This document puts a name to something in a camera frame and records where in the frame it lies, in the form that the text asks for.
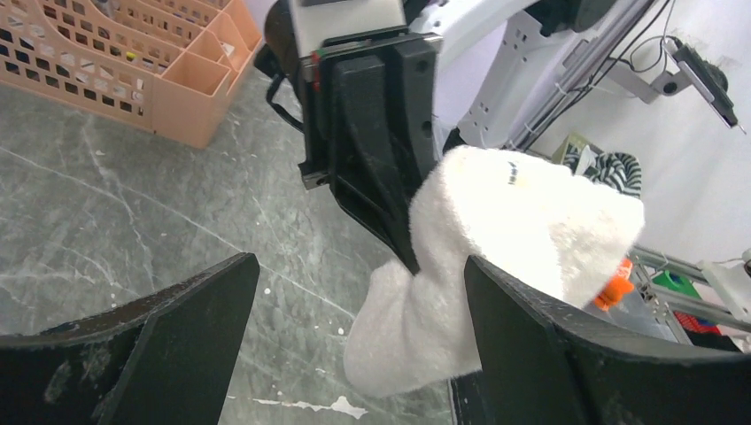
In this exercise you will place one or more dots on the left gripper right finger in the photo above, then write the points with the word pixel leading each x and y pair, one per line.
pixel 547 362

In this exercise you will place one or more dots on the external camera on mount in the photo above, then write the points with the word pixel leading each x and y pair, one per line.
pixel 682 67

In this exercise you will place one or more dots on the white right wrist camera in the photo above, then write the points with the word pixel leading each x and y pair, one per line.
pixel 317 21

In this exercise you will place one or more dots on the cream white towel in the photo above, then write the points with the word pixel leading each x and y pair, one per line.
pixel 554 231

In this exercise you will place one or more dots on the striped cloth in background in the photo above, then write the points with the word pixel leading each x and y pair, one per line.
pixel 618 170

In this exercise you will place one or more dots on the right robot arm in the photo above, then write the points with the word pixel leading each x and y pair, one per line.
pixel 533 31

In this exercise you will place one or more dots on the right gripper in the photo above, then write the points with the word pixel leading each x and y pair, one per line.
pixel 380 147

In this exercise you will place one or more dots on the orange clip in background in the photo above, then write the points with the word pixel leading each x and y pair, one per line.
pixel 617 287

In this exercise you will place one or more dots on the orange file organizer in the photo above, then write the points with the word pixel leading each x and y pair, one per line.
pixel 170 68

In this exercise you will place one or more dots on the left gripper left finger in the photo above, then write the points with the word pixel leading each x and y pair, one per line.
pixel 166 358

